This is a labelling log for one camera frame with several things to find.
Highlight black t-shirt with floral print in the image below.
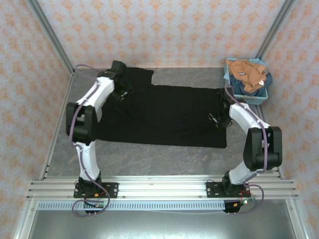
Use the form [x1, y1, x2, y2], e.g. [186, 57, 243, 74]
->
[96, 66, 228, 149]

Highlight light blue plastic basket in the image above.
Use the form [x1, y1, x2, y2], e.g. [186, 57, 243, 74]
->
[225, 58, 269, 106]

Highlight dark blue t-shirt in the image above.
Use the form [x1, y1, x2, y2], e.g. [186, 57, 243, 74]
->
[229, 72, 273, 97]

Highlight orange t-shirt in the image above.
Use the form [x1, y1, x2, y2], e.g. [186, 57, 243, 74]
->
[228, 59, 268, 93]

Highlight light blue t-shirt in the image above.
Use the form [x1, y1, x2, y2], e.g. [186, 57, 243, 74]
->
[249, 57, 269, 67]

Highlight shiny metal sheet panel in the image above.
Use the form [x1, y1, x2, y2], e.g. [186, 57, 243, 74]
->
[27, 210, 297, 239]

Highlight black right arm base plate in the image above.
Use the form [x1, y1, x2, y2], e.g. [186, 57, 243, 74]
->
[206, 181, 251, 199]

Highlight aluminium frame post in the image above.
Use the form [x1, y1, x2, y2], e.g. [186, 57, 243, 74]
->
[256, 0, 296, 59]
[27, 0, 75, 75]

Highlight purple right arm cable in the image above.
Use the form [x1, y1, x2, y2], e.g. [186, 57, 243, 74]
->
[225, 84, 265, 215]

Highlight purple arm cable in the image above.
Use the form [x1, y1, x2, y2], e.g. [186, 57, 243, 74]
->
[71, 64, 111, 218]
[225, 84, 265, 215]

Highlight aluminium mounting rail beam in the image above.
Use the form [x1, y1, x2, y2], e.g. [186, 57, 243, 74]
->
[26, 175, 299, 200]

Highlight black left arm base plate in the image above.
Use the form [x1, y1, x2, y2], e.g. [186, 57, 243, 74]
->
[74, 183, 118, 199]

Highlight slotted grey cable duct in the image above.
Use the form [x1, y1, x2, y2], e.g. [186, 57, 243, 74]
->
[37, 200, 226, 211]

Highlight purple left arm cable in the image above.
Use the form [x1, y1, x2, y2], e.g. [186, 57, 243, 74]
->
[71, 64, 111, 218]

